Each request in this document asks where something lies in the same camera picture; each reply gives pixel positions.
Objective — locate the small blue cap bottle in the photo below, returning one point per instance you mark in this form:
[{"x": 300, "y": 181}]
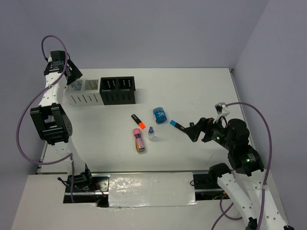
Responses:
[{"x": 151, "y": 134}]

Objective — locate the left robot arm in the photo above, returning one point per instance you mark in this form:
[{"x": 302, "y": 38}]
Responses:
[{"x": 52, "y": 123}]

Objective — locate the pink cap glue tube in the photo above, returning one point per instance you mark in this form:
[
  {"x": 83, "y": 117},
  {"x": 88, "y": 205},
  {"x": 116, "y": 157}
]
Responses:
[{"x": 140, "y": 147}]

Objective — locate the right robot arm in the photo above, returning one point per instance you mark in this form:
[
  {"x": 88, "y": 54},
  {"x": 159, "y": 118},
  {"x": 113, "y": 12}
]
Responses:
[{"x": 243, "y": 178}]

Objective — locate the metal table rail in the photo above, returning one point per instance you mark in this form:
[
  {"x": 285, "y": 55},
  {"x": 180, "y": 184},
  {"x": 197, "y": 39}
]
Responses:
[{"x": 123, "y": 172}]

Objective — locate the silver foil cover plate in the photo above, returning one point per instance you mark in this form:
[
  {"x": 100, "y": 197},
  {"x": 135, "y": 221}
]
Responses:
[{"x": 170, "y": 189}]

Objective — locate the black slotted container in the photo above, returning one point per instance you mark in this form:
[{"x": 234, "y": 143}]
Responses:
[{"x": 117, "y": 90}]

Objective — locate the blue slime jar patterned lid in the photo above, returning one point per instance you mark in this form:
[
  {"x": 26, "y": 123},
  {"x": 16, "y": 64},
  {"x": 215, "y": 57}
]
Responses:
[{"x": 75, "y": 86}]

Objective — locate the orange highlighter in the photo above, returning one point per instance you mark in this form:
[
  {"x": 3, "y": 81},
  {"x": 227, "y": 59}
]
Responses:
[{"x": 138, "y": 121}]

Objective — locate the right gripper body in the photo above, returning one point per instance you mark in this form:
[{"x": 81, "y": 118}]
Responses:
[{"x": 214, "y": 131}]

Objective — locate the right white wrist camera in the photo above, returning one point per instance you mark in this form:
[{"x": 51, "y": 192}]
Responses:
[{"x": 222, "y": 111}]

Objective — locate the white slotted container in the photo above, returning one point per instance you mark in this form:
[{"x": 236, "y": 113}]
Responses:
[{"x": 88, "y": 96}]

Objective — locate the blue highlighter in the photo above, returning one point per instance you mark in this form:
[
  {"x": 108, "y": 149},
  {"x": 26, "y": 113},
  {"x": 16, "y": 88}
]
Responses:
[{"x": 177, "y": 125}]

